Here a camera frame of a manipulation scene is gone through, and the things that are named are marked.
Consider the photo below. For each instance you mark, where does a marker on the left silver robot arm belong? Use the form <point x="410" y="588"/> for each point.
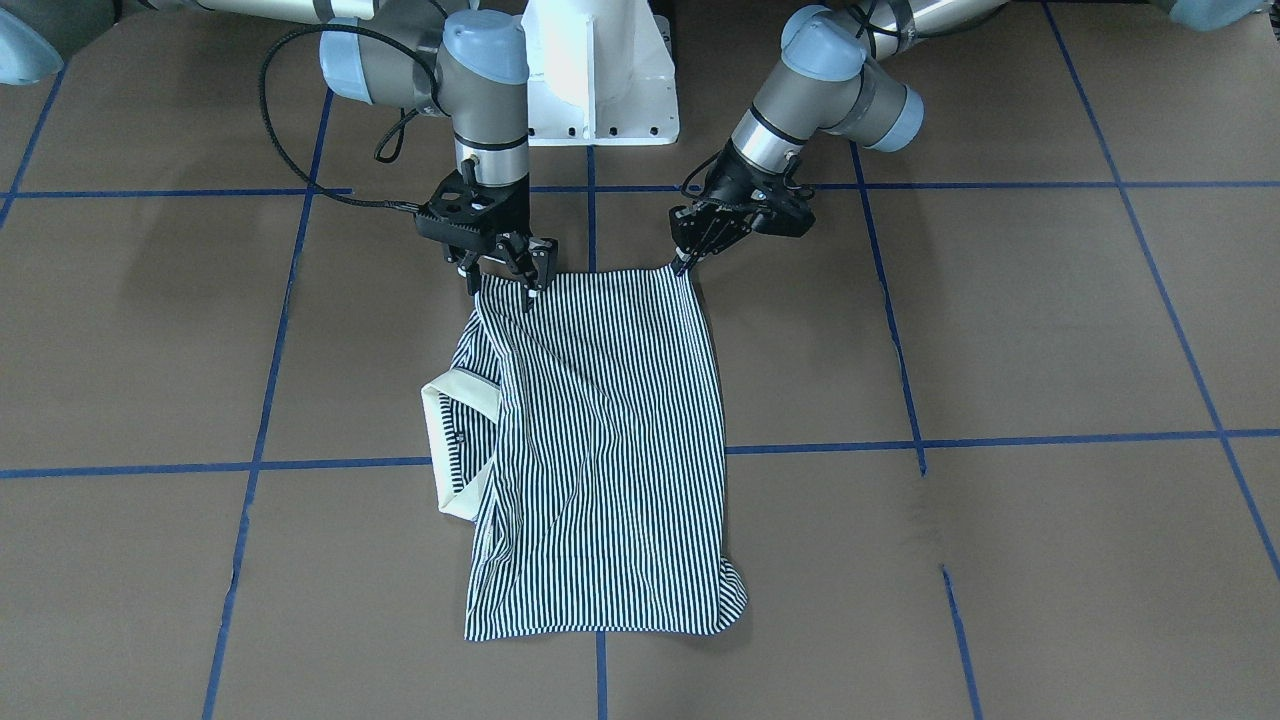
<point x="1161" y="103"/>

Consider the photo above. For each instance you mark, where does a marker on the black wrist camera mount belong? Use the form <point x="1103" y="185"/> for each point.
<point x="472" y="217"/>

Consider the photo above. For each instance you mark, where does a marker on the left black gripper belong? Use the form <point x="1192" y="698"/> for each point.
<point x="733" y="182"/>

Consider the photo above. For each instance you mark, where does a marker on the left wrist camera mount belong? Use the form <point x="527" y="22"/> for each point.
<point x="781" y="208"/>

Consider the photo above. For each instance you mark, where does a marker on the striped polo shirt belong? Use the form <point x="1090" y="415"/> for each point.
<point x="582" y="433"/>

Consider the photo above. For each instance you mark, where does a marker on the white pedestal column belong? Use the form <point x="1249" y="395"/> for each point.
<point x="602" y="73"/>

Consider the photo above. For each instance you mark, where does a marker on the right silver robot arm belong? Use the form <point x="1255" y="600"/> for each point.
<point x="448" y="59"/>

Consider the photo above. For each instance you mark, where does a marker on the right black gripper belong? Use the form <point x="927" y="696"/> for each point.
<point x="513" y="209"/>

